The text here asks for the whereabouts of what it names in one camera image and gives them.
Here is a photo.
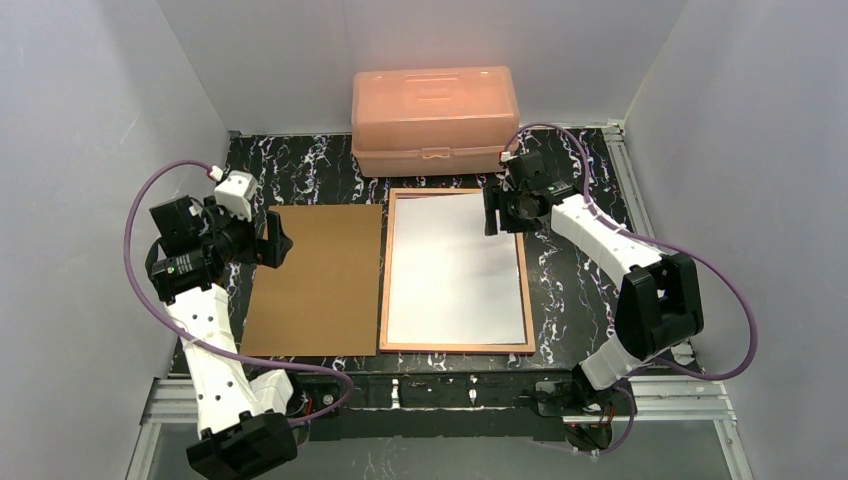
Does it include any brown cardboard backing board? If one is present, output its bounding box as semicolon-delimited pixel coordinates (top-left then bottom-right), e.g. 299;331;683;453
240;204;383;357

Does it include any landscape photo print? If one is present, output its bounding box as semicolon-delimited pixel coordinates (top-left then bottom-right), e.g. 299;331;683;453
386;192;528;346

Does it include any pink wooden picture frame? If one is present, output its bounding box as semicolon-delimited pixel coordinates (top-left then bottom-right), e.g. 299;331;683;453
378;187;538;356

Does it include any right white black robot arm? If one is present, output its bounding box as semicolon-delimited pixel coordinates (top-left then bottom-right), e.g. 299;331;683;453
483;152;704;396

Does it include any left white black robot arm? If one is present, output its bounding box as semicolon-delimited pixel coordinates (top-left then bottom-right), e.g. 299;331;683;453
145;196;298;479

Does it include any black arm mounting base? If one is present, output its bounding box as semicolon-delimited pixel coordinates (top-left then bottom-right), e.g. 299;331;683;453
308;371;637;448

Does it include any orange plastic storage box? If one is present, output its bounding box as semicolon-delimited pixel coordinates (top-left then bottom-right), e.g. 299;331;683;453
351;66;520;178

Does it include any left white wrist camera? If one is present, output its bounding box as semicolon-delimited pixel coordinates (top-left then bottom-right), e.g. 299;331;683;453
214;170;258;222

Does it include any aluminium right side rail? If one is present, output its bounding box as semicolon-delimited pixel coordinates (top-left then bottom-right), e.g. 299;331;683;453
601;120;696;367

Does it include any aluminium rail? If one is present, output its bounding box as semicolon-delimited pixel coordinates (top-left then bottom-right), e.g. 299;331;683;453
601;120;696;367
141;376;738;424

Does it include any aluminium front rail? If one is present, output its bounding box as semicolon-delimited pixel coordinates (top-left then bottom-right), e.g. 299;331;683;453
141;376;738;424

